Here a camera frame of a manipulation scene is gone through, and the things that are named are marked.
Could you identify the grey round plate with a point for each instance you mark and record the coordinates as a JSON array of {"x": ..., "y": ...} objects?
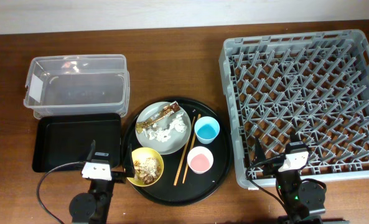
[{"x": 177, "y": 140}]

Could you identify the grey dishwasher rack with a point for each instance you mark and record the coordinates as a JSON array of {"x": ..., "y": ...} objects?
[{"x": 316, "y": 84}]

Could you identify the yellow bowl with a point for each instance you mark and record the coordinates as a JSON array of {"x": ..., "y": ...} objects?
[{"x": 140, "y": 154}]

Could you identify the white tissue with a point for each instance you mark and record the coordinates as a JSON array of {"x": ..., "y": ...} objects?
[{"x": 162, "y": 135}]

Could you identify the peanut shells and rice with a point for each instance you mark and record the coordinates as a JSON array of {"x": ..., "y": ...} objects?
[{"x": 147, "y": 170}]

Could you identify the black rectangular tray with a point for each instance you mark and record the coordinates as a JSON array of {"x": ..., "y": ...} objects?
[{"x": 65, "y": 139}]

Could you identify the brown gold snack wrapper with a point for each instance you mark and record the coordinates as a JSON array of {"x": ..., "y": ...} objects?
[{"x": 166, "y": 111}]

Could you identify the light blue plastic cup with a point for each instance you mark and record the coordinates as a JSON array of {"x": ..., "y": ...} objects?
[{"x": 206, "y": 129}]

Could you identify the wooden chopstick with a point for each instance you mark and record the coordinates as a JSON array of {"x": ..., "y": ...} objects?
[
  {"x": 182, "y": 156},
  {"x": 191, "y": 147}
]

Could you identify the round black serving tray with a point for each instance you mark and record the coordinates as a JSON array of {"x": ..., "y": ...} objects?
[{"x": 192, "y": 187}]

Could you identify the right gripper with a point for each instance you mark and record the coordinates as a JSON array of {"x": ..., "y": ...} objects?
[{"x": 259, "y": 154}]

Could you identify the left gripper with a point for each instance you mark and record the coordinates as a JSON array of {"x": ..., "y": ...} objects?
[{"x": 120, "y": 177}]

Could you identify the clear plastic storage bin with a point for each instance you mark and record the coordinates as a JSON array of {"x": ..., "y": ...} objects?
[{"x": 78, "y": 84}]

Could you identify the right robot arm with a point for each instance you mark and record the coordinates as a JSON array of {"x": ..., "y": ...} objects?
[{"x": 302, "y": 199}]

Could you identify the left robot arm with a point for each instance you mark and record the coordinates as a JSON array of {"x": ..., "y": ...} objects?
[{"x": 93, "y": 206}]

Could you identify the pink plastic cup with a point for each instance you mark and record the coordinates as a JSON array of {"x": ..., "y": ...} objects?
[{"x": 200, "y": 159}]

